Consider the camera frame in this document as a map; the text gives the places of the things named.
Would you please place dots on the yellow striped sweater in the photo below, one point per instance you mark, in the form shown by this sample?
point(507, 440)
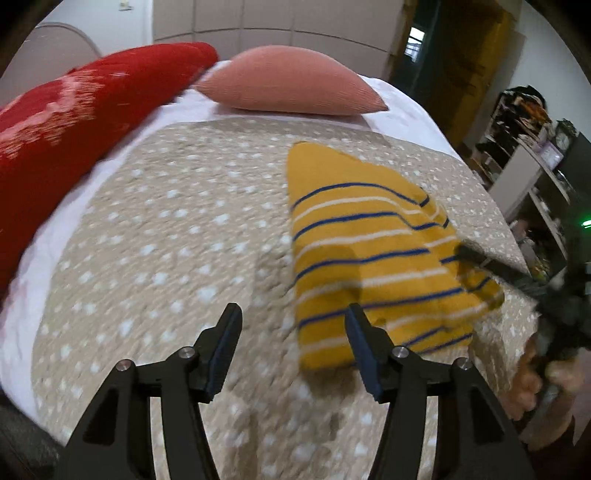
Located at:
point(351, 240)

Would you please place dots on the cluttered shelf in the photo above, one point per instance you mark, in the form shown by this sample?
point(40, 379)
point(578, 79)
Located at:
point(531, 143)

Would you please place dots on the window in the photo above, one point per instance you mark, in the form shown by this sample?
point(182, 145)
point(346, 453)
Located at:
point(414, 45)

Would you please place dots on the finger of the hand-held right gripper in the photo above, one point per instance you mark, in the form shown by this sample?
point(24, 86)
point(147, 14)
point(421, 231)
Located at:
point(494, 265)

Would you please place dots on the person's right hand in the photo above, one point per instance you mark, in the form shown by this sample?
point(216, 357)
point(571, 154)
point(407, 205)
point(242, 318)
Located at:
point(549, 406)

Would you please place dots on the brown wooden door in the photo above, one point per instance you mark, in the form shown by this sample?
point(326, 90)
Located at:
point(466, 78)

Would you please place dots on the red patterned pillow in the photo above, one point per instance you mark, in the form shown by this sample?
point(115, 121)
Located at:
point(69, 129)

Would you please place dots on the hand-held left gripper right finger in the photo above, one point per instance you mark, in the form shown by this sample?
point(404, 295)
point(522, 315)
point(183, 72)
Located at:
point(364, 355)

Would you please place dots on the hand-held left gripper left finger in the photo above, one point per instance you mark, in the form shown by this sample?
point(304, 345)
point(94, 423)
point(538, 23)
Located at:
point(221, 355)

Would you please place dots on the pink pillow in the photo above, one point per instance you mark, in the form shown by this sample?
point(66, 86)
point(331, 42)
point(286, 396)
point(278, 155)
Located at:
point(291, 81)

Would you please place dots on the beige dotted blanket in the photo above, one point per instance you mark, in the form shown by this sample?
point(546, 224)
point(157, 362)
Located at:
point(175, 230)

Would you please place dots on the white bed sheet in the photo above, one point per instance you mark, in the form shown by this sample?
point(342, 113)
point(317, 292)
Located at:
point(27, 286)

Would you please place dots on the grey headboard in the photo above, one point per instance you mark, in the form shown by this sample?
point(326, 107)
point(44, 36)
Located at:
point(41, 50)

